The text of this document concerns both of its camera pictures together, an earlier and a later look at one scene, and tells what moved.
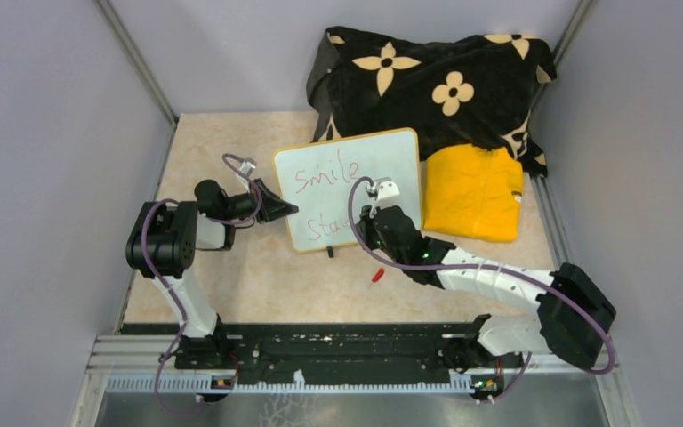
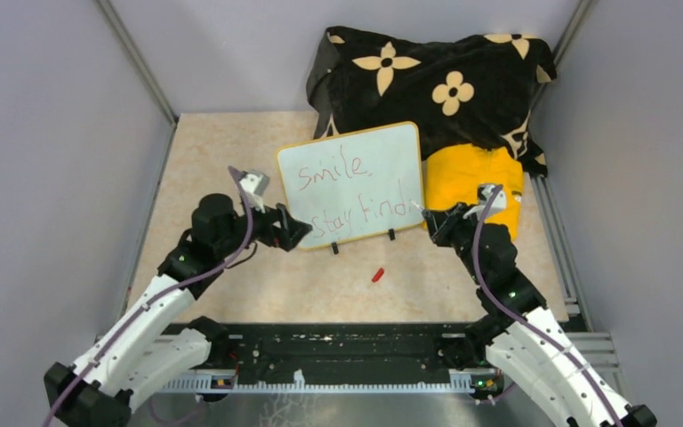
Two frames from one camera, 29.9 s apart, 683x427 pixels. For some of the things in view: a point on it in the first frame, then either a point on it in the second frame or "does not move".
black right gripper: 365,227 to 442,223
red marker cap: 378,275 does not move
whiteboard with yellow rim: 318,178 does not move
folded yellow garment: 472,191 does not move
